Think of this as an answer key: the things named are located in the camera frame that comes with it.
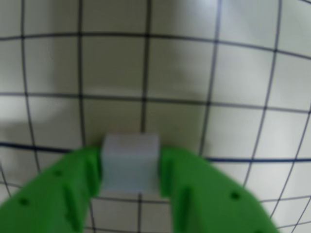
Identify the white cube stone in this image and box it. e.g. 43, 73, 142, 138
101, 133, 161, 195

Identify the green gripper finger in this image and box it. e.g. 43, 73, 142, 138
0, 145, 103, 233
157, 146, 280, 233

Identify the white Go board with grid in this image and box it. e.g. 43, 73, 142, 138
0, 0, 311, 233

